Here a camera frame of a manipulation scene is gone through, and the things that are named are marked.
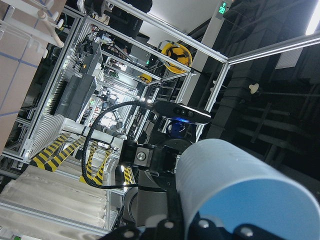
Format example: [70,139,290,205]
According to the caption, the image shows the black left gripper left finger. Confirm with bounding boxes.
[99,218,185,240]

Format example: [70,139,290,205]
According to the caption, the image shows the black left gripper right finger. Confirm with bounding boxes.
[189,211,320,240]

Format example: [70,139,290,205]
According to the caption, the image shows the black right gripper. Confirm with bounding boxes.
[119,138,193,190]

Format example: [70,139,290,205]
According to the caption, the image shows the light blue plastic cup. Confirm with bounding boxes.
[175,138,320,240]

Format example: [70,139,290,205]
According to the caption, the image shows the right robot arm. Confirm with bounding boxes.
[62,118,191,228]

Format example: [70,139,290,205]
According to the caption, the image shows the yellow hard hat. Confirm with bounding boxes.
[161,41,193,74]

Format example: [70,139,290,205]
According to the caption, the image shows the green exit sign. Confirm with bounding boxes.
[215,0,233,20]

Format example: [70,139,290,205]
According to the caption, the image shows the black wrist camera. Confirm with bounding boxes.
[152,100,211,125]

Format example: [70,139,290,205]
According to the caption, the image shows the white wire cup rack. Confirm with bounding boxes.
[0,0,64,58]

